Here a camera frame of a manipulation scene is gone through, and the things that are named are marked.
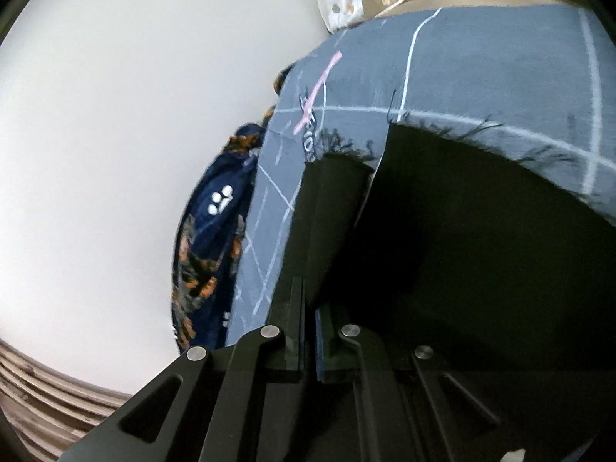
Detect navy floral blanket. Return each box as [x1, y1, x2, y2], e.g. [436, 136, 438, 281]
[168, 122, 271, 353]

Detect grey checked bed sheet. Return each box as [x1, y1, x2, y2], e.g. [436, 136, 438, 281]
[225, 4, 616, 347]

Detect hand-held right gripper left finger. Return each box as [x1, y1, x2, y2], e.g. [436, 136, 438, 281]
[58, 277, 306, 462]

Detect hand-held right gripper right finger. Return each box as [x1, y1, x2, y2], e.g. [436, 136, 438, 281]
[314, 304, 530, 462]

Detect black pants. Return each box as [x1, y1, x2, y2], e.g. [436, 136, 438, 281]
[281, 122, 616, 448]

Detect wooden slatted headboard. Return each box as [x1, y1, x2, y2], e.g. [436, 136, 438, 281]
[0, 339, 134, 461]

